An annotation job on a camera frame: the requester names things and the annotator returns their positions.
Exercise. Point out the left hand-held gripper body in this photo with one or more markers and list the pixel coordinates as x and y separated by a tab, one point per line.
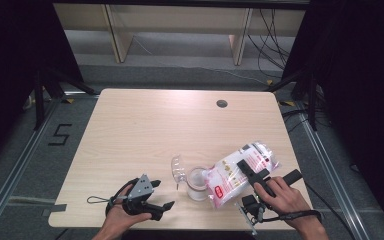
140	187

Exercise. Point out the grey table grommet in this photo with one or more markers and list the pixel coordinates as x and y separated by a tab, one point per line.
222	103

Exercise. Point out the person's left hand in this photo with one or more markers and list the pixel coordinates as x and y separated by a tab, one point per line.
120	221

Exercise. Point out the clear glass jar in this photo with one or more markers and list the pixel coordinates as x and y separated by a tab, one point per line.
195	181

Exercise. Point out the person's dark clothing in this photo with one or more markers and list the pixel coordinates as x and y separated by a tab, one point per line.
186	236

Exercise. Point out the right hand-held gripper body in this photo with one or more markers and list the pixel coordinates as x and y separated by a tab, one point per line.
253	206

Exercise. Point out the person's right hand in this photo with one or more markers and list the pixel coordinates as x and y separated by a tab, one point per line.
286	200

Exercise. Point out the aluminium floor rail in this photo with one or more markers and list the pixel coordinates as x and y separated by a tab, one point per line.
16	170
330	170

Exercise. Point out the white granules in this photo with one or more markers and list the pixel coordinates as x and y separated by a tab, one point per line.
197	194

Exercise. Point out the clear jar lid with clasp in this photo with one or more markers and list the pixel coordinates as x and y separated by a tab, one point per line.
178	170

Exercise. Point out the black curtain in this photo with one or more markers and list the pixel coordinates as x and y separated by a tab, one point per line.
363	83
13	66

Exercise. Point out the red and white spout pouch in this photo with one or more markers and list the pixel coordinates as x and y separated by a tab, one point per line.
226	176

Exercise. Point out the grey tape piece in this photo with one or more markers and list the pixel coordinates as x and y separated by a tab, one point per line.
55	210

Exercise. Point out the black metal stand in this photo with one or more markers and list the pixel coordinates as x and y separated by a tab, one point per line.
311	100
40	100

